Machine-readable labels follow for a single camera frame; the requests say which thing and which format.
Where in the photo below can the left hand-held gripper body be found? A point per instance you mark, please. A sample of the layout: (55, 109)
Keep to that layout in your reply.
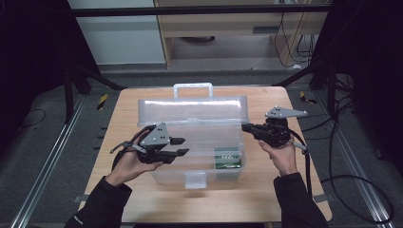
(155, 137)

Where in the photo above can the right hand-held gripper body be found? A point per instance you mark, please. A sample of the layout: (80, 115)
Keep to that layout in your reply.
(275, 131)

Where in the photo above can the clear plastic storage box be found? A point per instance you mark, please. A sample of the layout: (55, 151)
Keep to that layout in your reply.
(193, 142)

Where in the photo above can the green cardboard box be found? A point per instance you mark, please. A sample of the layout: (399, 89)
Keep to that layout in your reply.
(227, 158)

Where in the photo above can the person's right hand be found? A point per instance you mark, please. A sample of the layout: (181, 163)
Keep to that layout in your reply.
(283, 158)

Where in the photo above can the person's left hand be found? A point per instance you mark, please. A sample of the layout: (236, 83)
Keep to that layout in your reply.
(130, 167)

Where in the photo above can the black yellow hazard tape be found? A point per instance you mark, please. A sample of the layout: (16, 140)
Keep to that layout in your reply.
(305, 97)
(102, 102)

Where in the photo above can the black metal stand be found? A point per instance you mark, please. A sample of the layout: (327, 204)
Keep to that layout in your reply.
(331, 88)
(68, 95)

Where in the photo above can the white cabinet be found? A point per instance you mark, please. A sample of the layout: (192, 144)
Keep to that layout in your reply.
(120, 41)

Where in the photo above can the light wooden desk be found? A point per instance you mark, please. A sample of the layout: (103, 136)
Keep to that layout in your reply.
(221, 25)

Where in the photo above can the dark curtain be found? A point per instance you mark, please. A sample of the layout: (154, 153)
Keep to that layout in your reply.
(31, 47)
(374, 63)

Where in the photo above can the aluminium floor rail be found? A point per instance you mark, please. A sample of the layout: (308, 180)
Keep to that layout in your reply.
(47, 161)
(355, 161)

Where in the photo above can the black horizontal frame bar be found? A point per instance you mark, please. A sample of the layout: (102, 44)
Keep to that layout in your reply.
(190, 11)

